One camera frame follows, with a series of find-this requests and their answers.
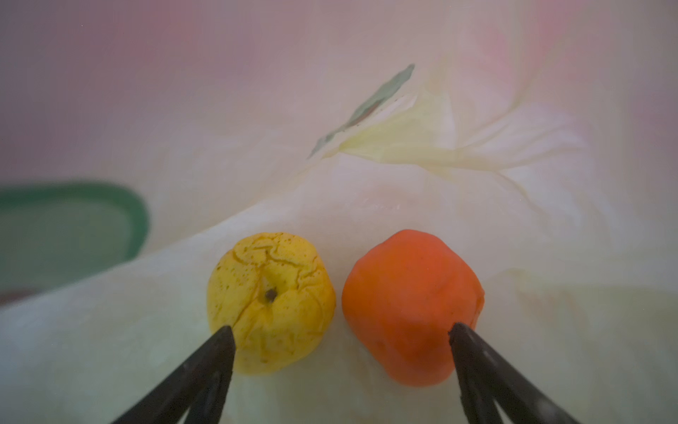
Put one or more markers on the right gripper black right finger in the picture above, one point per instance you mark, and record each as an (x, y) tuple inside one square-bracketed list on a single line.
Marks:
[(491, 387)]

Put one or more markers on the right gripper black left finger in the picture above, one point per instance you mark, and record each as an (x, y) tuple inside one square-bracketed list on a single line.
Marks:
[(196, 391)]

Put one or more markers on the orange toy tangerine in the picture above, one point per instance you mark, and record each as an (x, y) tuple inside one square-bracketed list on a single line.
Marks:
[(402, 299)]

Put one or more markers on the yellow wrinkled toy fruit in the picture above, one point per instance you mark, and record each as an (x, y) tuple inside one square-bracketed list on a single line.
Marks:
[(274, 292)]

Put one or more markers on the yellow plastic bag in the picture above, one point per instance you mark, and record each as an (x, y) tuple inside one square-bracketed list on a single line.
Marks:
[(141, 140)]

